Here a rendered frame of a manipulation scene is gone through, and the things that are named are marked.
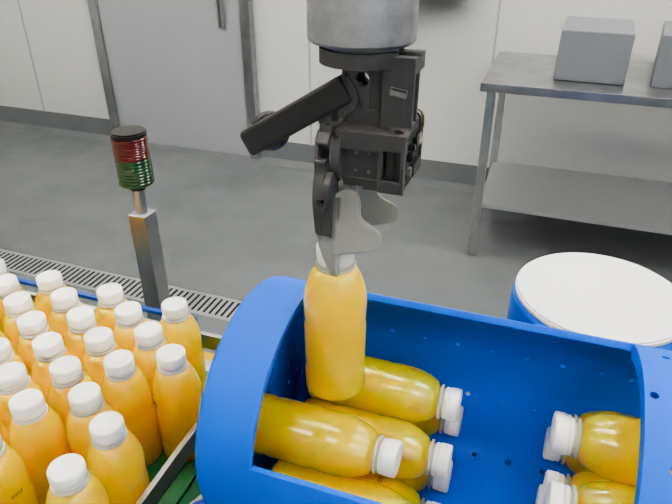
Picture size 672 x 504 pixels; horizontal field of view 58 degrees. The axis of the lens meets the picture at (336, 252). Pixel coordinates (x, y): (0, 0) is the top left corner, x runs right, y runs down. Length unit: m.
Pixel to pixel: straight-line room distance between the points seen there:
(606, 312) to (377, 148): 0.65
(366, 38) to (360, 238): 0.18
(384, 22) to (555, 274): 0.75
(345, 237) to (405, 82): 0.15
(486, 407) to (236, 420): 0.36
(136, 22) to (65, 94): 0.99
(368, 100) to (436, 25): 3.33
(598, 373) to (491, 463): 0.18
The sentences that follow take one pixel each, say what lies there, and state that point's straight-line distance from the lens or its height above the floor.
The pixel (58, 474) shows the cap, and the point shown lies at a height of 1.08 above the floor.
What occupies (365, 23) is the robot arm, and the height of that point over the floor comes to 1.53.
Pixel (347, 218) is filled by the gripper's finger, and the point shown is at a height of 1.36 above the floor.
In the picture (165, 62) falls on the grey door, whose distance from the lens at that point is 4.61.
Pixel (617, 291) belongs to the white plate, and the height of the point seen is 1.04.
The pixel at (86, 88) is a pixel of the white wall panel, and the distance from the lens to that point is 5.17.
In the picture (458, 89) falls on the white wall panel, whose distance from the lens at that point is 3.90.
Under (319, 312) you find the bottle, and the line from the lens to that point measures 0.62.
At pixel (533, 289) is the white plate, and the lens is 1.09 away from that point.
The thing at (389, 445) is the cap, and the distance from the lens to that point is 0.67.
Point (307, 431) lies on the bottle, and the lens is 0.67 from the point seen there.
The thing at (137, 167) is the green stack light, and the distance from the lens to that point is 1.15.
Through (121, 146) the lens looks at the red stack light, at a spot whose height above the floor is 1.24.
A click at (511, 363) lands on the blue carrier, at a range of 0.81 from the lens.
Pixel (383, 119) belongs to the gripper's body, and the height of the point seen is 1.45.
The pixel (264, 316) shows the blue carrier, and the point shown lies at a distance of 0.65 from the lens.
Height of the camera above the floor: 1.61
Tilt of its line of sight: 30 degrees down
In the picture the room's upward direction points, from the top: straight up
